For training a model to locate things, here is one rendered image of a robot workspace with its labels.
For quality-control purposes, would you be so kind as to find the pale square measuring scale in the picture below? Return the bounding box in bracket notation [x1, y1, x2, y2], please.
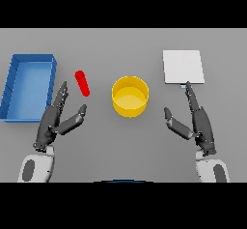
[162, 49, 206, 89]

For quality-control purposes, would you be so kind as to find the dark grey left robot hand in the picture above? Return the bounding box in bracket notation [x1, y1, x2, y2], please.
[33, 80, 88, 154]

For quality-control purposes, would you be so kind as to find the yellow bowl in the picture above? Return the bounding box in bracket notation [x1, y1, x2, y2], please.
[111, 75, 150, 118]

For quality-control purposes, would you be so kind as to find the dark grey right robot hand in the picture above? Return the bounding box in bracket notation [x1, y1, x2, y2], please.
[163, 80, 217, 157]

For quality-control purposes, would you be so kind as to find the blue tray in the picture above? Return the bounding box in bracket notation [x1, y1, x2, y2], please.
[0, 53, 58, 124]

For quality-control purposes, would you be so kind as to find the red beaker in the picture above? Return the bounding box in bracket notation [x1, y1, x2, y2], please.
[74, 70, 91, 98]

